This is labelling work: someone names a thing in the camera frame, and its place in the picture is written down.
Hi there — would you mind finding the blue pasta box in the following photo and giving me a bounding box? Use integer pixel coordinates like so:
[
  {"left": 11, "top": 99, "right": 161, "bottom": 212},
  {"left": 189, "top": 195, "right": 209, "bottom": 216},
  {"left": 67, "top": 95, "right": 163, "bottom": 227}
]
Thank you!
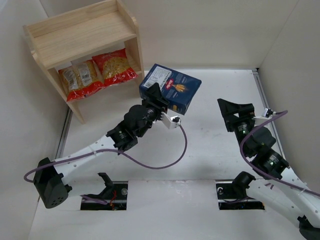
[{"left": 139, "top": 64, "right": 202, "bottom": 115}]

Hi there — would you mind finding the red pasta bag front side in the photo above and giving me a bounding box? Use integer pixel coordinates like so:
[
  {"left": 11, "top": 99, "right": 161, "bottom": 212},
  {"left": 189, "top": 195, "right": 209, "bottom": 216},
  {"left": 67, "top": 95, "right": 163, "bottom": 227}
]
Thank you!
[{"left": 92, "top": 48, "right": 138, "bottom": 88}]

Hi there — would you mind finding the red pasta bag label side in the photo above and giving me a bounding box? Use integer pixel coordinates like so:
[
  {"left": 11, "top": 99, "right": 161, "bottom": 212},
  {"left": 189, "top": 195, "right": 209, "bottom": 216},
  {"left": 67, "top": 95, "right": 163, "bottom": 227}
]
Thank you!
[{"left": 58, "top": 59, "right": 104, "bottom": 102}]

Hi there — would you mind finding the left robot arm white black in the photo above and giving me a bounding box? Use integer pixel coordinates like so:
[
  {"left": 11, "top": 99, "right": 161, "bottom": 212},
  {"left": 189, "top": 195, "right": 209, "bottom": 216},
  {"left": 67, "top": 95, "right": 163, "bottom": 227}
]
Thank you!
[{"left": 32, "top": 83, "right": 169, "bottom": 209}]

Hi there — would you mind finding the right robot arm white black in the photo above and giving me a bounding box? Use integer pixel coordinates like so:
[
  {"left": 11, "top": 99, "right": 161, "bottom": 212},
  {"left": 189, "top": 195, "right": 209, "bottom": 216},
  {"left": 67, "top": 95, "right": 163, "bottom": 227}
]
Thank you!
[{"left": 217, "top": 98, "right": 320, "bottom": 240}]

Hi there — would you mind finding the wooden two-tier shelf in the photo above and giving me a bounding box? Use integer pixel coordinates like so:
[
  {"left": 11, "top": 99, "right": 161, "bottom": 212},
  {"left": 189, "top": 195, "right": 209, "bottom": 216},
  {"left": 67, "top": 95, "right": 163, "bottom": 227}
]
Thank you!
[{"left": 22, "top": 0, "right": 148, "bottom": 125}]

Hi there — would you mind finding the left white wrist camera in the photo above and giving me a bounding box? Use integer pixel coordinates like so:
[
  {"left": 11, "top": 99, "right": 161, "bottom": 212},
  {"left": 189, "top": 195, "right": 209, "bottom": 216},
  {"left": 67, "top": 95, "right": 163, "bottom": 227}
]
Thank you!
[{"left": 160, "top": 112, "right": 181, "bottom": 130}]

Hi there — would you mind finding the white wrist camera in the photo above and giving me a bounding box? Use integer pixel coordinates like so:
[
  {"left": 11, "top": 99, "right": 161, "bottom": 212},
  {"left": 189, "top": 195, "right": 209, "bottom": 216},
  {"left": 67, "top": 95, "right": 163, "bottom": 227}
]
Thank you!
[
  {"left": 261, "top": 108, "right": 274, "bottom": 119},
  {"left": 160, "top": 112, "right": 181, "bottom": 130}
]

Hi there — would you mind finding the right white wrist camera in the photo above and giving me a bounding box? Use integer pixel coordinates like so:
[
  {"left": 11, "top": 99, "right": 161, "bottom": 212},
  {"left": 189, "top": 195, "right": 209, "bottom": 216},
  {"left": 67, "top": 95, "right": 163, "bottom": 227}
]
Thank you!
[{"left": 261, "top": 108, "right": 274, "bottom": 119}]

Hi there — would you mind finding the right aluminium table rail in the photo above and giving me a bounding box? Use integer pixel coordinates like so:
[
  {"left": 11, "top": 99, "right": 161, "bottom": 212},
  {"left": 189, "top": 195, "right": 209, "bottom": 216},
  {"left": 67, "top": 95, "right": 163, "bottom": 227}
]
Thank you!
[{"left": 252, "top": 69, "right": 292, "bottom": 171}]

